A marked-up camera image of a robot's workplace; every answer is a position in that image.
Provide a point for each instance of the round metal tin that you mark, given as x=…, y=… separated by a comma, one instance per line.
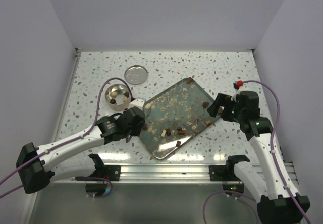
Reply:
x=120, y=89

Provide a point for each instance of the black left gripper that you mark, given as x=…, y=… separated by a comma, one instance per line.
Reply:
x=136, y=131

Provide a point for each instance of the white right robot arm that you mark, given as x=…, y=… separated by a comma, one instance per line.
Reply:
x=278, y=200

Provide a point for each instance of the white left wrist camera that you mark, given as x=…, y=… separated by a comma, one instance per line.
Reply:
x=139, y=103

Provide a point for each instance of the blossom pattern teal tray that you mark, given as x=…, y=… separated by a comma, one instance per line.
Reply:
x=180, y=105

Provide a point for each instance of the metal serving tongs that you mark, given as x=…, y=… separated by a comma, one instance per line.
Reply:
x=147, y=113

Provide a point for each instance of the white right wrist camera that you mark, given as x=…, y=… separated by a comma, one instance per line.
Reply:
x=238, y=86

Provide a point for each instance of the round metal tin lid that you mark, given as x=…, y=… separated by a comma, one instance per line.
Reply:
x=136, y=74

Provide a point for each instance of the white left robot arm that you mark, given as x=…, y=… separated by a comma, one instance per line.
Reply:
x=36, y=165

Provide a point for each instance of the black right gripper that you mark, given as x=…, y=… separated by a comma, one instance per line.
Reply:
x=221, y=100

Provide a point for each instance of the dark cup chocolate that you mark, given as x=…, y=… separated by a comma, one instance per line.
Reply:
x=168, y=131

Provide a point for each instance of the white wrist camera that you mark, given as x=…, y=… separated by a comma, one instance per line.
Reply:
x=139, y=103
x=238, y=86

